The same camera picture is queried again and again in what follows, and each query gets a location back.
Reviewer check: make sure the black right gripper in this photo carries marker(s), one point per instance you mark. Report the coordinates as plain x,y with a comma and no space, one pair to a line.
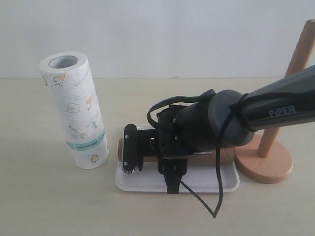
191,135

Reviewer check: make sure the brown cardboard tube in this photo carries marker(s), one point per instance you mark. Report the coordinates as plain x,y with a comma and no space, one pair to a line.
226,156

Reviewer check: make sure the printed white paper towel roll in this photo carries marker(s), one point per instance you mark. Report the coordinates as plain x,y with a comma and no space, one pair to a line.
69,80

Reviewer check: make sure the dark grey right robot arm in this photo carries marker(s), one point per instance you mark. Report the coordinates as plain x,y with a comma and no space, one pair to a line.
234,117

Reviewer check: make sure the wooden paper towel holder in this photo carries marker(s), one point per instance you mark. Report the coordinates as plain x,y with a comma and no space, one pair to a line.
264,159

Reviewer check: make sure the white rectangular plastic tray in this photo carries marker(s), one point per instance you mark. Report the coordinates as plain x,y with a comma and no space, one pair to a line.
201,178

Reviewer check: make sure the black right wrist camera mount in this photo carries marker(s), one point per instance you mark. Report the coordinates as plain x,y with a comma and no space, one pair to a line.
166,116

